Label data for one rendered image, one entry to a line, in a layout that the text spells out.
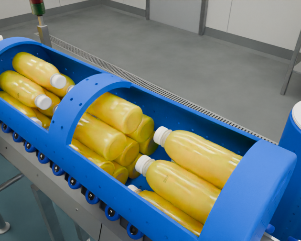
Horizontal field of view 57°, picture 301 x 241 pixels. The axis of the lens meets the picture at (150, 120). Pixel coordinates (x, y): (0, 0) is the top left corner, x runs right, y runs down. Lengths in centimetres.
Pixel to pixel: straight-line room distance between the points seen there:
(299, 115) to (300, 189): 24
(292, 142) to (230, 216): 58
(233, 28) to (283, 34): 70
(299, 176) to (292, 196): 10
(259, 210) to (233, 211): 3
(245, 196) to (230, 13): 398
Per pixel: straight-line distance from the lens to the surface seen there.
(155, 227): 52
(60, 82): 84
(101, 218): 77
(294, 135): 98
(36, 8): 152
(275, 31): 410
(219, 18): 445
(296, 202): 109
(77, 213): 85
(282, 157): 50
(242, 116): 278
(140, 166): 58
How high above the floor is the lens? 155
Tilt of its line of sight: 37 degrees down
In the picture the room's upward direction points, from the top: straight up
